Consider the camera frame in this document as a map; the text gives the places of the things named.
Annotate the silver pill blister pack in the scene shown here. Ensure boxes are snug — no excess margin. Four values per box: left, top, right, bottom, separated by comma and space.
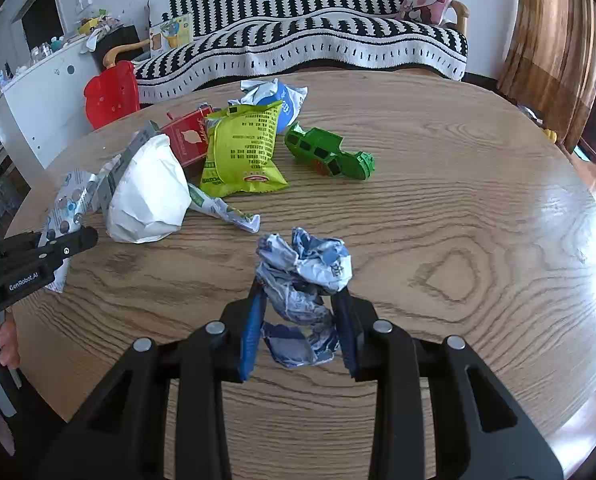
42, 169, 104, 294

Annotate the white tissue bag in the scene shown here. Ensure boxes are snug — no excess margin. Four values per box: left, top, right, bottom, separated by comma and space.
106, 133, 191, 244

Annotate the green white small wrapper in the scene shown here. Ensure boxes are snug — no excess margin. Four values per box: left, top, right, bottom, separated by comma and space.
187, 183, 261, 234

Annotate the red cigarette box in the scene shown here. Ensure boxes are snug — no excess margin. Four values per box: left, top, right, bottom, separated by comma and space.
160, 104, 213, 168

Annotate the blue white wrapper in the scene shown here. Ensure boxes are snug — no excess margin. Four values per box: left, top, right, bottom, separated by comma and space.
255, 228, 352, 368

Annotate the lime green snack packet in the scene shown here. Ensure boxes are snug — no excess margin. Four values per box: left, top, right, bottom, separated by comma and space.
200, 101, 288, 198

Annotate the green toy truck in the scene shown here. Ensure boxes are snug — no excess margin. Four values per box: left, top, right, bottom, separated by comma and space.
285, 124, 376, 180

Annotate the person left hand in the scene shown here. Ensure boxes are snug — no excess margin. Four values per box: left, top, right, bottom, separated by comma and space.
0, 311, 20, 368

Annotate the white cabinet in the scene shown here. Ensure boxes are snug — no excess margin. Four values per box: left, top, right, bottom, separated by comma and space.
0, 38, 100, 188

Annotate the red plastic kids chair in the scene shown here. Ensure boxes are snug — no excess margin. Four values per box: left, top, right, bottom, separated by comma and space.
84, 61, 140, 130

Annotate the black speaker box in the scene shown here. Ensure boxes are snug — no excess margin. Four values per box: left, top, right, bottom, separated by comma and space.
92, 25, 144, 70

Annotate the children picture book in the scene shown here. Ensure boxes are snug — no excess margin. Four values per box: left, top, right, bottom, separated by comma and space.
149, 13, 194, 58

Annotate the yellow toy on floor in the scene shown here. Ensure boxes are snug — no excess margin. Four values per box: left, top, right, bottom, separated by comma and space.
543, 128, 558, 144

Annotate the brown striped curtain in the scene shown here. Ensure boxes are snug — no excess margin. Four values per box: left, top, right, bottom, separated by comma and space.
498, 0, 596, 152

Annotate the black white striped sofa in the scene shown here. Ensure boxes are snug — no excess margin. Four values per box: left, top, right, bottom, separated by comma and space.
134, 0, 472, 104

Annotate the pink cartoon cushion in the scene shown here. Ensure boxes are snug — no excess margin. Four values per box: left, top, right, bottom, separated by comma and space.
395, 0, 453, 25

